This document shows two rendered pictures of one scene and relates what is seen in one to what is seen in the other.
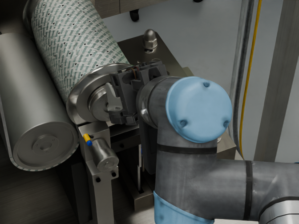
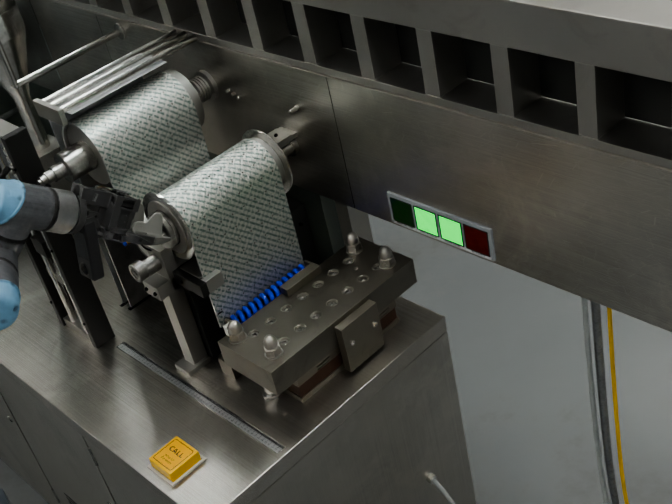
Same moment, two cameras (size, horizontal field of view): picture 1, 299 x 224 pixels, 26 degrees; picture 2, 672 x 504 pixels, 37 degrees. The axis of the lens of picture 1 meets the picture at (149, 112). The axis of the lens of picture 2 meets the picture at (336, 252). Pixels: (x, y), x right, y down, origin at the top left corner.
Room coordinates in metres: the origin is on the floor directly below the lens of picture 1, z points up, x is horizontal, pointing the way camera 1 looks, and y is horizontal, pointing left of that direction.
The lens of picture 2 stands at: (0.70, -1.58, 2.24)
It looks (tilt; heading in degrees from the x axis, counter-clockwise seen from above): 35 degrees down; 77
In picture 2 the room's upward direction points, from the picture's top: 14 degrees counter-clockwise
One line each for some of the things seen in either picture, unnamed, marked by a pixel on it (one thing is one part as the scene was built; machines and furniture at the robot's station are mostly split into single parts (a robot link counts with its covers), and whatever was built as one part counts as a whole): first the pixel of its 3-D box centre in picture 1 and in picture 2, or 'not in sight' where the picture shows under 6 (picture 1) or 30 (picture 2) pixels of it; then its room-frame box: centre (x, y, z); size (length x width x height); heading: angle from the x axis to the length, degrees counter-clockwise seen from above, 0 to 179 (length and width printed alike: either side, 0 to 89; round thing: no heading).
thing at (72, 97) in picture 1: (107, 97); (168, 226); (0.78, 0.07, 1.25); 0.15 x 0.01 x 0.15; 114
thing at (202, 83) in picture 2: not in sight; (195, 91); (0.95, 0.42, 1.34); 0.07 x 0.07 x 0.07; 24
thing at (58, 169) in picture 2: not in sight; (51, 175); (0.60, 0.27, 1.34); 0.06 x 0.03 x 0.03; 24
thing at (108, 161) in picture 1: (106, 160); (138, 271); (0.70, 0.07, 1.18); 0.04 x 0.02 x 0.04; 114
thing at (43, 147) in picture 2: not in sight; (40, 140); (0.59, 0.78, 1.19); 0.14 x 0.14 x 0.57
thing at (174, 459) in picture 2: not in sight; (175, 458); (0.63, -0.17, 0.91); 0.07 x 0.07 x 0.02; 24
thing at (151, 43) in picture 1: (149, 37); (385, 255); (1.17, 0.00, 1.05); 0.04 x 0.04 x 0.04
